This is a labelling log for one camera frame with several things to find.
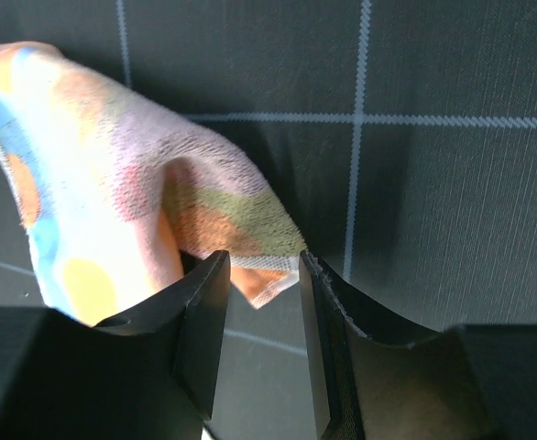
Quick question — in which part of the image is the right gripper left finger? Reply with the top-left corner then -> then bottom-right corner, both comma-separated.
0,251 -> 231,439

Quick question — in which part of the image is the orange polka dot towel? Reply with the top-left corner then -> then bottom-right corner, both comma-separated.
0,41 -> 305,326

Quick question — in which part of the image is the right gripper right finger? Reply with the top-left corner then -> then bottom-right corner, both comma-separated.
300,252 -> 537,439

